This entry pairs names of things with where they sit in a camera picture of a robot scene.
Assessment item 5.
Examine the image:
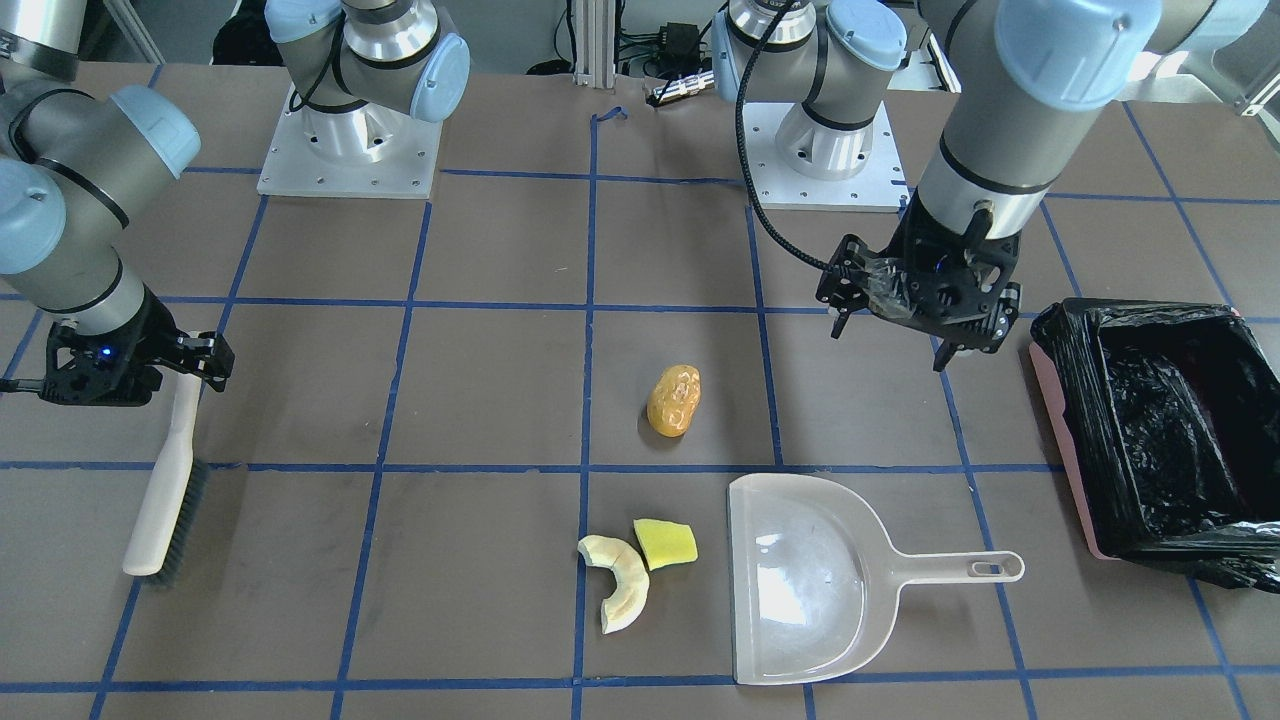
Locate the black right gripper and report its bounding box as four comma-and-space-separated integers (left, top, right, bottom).
38, 288, 236, 407

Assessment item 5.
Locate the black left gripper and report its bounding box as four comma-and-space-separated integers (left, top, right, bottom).
815, 199, 1021, 373

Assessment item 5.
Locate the beige hand brush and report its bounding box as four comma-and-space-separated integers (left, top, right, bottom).
122, 375, 209, 587

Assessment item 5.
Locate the beige plastic dustpan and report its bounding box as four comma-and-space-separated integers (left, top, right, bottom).
727, 473, 1025, 685

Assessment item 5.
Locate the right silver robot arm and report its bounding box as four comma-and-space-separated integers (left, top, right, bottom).
1, 1, 236, 407

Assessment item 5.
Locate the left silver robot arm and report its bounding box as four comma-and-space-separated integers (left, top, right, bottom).
708, 1, 1267, 372

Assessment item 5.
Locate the pink bin with black bag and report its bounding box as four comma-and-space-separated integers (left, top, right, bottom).
1029, 299, 1279, 593

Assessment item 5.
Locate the yellow potato toy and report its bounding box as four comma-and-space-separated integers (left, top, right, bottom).
645, 364, 701, 438

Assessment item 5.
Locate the yellow-green sponge piece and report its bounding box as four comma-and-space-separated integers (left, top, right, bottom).
632, 518, 699, 571

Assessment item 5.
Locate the pale curved peel piece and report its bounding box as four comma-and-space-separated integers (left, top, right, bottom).
577, 536, 650, 635

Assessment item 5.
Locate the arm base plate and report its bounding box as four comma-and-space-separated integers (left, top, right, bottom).
256, 86, 445, 200
744, 102, 910, 213

